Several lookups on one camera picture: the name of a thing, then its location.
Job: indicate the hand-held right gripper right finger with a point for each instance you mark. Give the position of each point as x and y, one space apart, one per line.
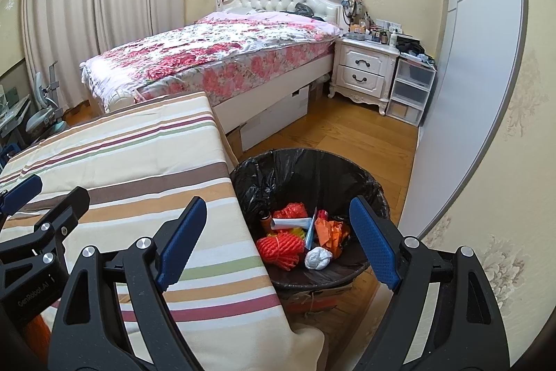
375 243

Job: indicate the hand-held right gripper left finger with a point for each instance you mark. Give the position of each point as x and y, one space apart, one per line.
180 243

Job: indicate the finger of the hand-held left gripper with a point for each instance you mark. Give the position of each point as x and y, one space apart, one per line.
65 208
21 190

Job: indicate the orange foil wrapper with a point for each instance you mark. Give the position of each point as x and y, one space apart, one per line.
338 243

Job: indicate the orange paper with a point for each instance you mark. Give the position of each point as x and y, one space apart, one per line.
322 228

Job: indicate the dark red wrapper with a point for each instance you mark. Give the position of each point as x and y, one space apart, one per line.
321 216

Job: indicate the white tissue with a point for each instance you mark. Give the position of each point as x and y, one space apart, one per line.
317 259

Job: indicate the yellow foam fruit net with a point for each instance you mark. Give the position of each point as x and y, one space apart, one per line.
297 232

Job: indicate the blue and white packet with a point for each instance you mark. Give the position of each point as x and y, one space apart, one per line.
286 224

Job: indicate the black lined trash bin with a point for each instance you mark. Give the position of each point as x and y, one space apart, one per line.
278 175

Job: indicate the grey office chair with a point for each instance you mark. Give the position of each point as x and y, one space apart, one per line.
43 114

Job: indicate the white storage box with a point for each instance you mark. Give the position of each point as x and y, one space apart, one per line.
273 119

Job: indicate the clear plastic drawer unit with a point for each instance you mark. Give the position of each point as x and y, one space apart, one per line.
410 88

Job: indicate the white nightstand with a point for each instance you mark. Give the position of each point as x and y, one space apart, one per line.
360 69

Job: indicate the grey sliding wardrobe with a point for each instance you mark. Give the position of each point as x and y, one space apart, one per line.
473 71

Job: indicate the floral bedspread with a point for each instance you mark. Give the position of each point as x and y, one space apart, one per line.
208 45

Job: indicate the black pouch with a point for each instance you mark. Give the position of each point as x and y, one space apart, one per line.
410 45

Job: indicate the clutter of bedside bottles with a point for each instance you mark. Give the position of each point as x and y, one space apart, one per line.
365 27

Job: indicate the pink bedding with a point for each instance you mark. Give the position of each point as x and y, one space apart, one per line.
260 18

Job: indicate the black cloth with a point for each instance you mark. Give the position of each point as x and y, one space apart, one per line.
304 9

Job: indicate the white wall outlet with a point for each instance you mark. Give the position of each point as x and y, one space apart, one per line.
388 24

